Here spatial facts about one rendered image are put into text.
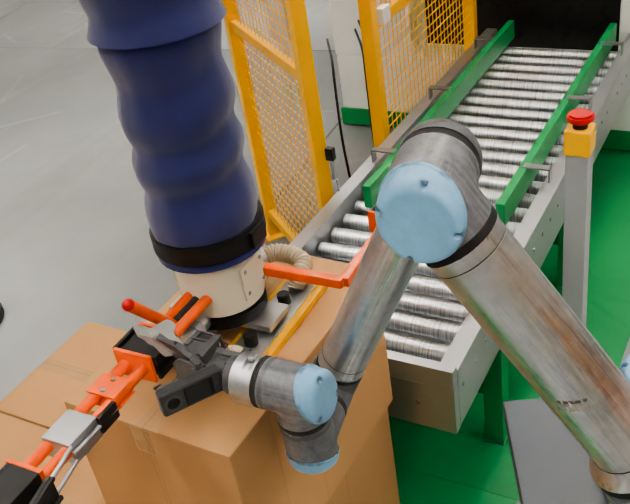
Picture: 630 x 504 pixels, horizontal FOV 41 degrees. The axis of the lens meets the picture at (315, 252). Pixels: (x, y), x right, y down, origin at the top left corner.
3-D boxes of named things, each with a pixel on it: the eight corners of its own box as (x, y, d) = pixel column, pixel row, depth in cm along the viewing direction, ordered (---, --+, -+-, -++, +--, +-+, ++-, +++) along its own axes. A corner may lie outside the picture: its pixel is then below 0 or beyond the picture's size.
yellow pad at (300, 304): (288, 281, 190) (284, 263, 187) (328, 288, 185) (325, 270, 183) (206, 381, 166) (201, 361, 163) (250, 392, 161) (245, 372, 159)
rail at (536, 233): (627, 73, 384) (629, 33, 374) (639, 74, 381) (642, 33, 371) (442, 420, 222) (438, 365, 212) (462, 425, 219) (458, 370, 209)
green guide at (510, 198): (609, 41, 380) (610, 21, 375) (633, 41, 375) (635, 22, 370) (495, 226, 268) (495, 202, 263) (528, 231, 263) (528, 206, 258)
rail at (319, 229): (487, 65, 414) (485, 28, 404) (497, 66, 412) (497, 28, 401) (235, 366, 252) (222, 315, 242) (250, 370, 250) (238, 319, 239)
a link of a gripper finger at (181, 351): (156, 341, 150) (194, 371, 150) (150, 347, 149) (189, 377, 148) (163, 327, 147) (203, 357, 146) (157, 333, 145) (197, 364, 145)
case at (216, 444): (259, 363, 230) (230, 240, 208) (393, 399, 211) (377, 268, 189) (117, 532, 189) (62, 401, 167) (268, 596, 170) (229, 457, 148)
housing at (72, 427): (74, 426, 145) (66, 407, 143) (105, 436, 142) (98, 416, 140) (47, 455, 140) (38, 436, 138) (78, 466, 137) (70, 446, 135)
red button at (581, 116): (569, 120, 224) (570, 106, 222) (597, 122, 220) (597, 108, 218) (563, 131, 219) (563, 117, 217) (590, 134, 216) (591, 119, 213)
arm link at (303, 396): (320, 440, 138) (310, 397, 132) (255, 422, 144) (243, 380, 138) (344, 399, 144) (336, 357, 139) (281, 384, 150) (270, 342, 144)
